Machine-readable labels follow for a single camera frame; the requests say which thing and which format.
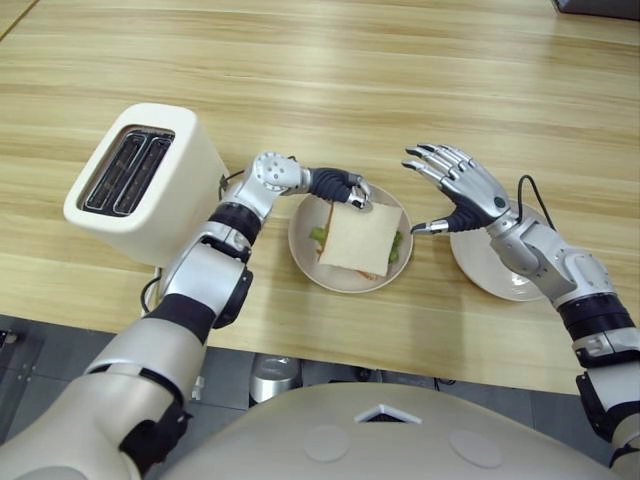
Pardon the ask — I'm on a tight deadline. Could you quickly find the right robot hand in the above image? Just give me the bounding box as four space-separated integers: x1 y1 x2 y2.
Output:
400 141 512 237

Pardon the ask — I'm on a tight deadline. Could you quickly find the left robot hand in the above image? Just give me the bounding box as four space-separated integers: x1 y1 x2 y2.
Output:
308 166 374 212

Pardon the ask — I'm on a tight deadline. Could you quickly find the bread slice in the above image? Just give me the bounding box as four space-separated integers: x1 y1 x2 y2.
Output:
314 249 389 282
316 201 404 278

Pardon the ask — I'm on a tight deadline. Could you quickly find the white plate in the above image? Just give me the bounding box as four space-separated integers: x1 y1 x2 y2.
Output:
449 199 557 303

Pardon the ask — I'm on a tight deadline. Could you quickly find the beige plate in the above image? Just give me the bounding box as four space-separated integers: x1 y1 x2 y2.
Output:
288 183 415 295

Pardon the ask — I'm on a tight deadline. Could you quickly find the cream toaster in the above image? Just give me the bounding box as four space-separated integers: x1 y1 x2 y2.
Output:
63 102 232 265

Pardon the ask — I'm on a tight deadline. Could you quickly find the robot body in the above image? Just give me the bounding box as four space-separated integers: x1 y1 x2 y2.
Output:
163 383 617 480

